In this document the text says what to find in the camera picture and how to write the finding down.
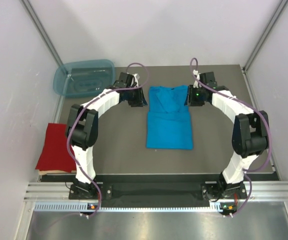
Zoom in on grey slotted cable duct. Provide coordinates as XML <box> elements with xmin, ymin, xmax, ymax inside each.
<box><xmin>34</xmin><ymin>202</ymin><xmax>235</xmax><ymax>213</ymax></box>

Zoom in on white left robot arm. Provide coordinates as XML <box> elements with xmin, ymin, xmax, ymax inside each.
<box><xmin>65</xmin><ymin>72</ymin><xmax>147</xmax><ymax>199</ymax></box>

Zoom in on blue t shirt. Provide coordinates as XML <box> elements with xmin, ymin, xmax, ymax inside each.
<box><xmin>146</xmin><ymin>85</ymin><xmax>194</xmax><ymax>150</ymax></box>

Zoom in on right aluminium corner post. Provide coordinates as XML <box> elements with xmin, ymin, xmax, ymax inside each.
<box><xmin>242</xmin><ymin>0</ymin><xmax>288</xmax><ymax>73</ymax></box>

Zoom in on aluminium corner post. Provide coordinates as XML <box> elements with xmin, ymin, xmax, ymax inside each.
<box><xmin>242</xmin><ymin>0</ymin><xmax>288</xmax><ymax>73</ymax></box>
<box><xmin>20</xmin><ymin>0</ymin><xmax>64</xmax><ymax>66</ymax></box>

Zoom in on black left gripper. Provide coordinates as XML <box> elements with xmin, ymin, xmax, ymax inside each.
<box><xmin>126</xmin><ymin>84</ymin><xmax>148</xmax><ymax>107</ymax></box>

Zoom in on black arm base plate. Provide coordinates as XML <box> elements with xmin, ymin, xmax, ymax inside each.
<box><xmin>68</xmin><ymin>174</ymin><xmax>247</xmax><ymax>201</ymax></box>

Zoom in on beige folded t shirt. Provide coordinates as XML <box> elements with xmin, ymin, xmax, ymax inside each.
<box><xmin>37</xmin><ymin>170</ymin><xmax>77</xmax><ymax>176</ymax></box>

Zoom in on left aluminium corner post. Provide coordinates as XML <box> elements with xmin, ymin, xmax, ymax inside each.
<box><xmin>20</xmin><ymin>0</ymin><xmax>64</xmax><ymax>66</ymax></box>

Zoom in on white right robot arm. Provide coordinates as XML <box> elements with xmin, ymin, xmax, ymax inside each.
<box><xmin>185</xmin><ymin>70</ymin><xmax>269</xmax><ymax>198</ymax></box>

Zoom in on teal plastic basin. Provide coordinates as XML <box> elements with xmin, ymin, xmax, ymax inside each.
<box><xmin>53</xmin><ymin>59</ymin><xmax>116</xmax><ymax>98</ymax></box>

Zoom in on red folded t shirt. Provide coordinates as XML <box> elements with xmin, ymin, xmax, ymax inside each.
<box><xmin>35</xmin><ymin>123</ymin><xmax>77</xmax><ymax>172</ymax></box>

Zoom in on aluminium frame rail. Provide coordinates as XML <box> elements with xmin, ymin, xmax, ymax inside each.
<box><xmin>24</xmin><ymin>182</ymin><xmax>70</xmax><ymax>202</ymax></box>

